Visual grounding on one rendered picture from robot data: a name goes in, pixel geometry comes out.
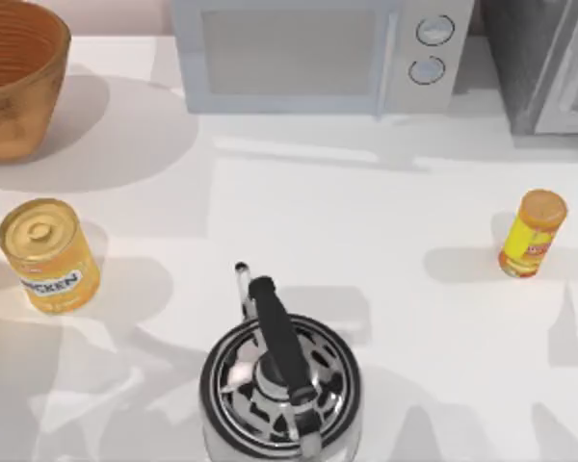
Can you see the round microwave knob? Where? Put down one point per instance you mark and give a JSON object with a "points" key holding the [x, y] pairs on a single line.
{"points": [[427, 70], [435, 30]]}

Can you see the brown wooden basket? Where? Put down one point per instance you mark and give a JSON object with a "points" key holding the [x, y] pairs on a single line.
{"points": [[14, 86]]}

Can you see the microwave oven door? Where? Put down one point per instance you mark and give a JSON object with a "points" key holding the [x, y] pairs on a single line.
{"points": [[289, 53]]}

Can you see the yellow can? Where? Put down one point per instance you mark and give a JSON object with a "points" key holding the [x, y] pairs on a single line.
{"points": [[53, 264]]}

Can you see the pale microwave oven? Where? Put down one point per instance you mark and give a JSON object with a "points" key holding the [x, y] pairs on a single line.
{"points": [[414, 29]]}

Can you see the yellow bottle with orange cap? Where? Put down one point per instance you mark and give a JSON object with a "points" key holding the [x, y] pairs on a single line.
{"points": [[530, 240]]}

